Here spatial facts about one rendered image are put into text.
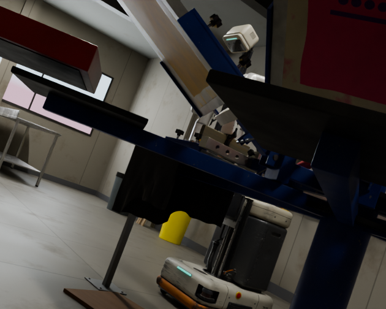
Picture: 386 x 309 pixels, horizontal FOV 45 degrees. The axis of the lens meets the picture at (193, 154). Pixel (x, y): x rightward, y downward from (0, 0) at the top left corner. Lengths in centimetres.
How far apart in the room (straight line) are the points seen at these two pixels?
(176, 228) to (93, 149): 440
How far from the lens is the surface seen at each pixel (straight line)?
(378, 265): 532
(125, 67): 1133
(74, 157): 1097
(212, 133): 247
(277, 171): 178
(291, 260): 601
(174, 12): 154
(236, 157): 227
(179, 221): 725
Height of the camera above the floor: 76
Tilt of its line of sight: 5 degrees up
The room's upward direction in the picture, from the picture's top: 21 degrees clockwise
